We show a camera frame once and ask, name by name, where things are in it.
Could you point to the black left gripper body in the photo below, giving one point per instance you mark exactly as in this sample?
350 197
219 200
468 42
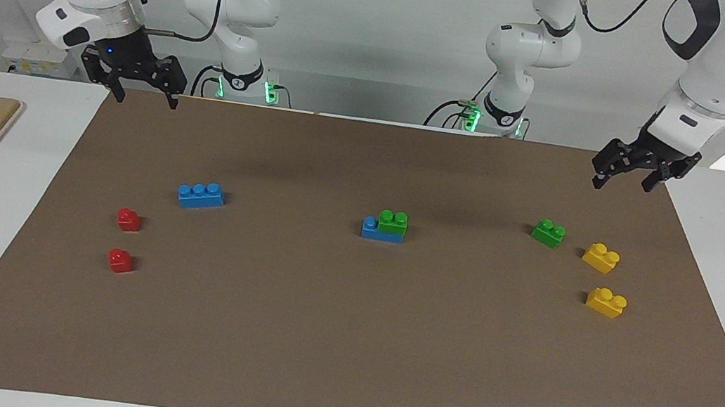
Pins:
652 159

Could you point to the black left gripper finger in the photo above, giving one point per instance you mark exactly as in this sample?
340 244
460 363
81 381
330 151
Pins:
600 178
654 181

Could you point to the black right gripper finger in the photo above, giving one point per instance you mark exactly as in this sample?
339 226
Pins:
117 91
173 99

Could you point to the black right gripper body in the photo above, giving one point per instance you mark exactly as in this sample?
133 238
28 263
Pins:
124 56

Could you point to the green two-stud toy block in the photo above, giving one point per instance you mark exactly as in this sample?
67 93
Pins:
393 224
547 235

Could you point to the blue three-stud toy block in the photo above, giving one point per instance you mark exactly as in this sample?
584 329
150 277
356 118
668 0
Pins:
201 198
369 231

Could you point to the yellow two-stud toy block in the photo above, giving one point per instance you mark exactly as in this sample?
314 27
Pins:
600 260
605 304

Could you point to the small red toy block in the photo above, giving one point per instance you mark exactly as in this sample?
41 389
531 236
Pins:
129 221
120 262

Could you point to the white power strip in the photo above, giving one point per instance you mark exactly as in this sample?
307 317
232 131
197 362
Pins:
39 58

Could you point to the brown paper mat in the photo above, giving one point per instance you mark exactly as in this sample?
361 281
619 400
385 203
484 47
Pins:
343 343

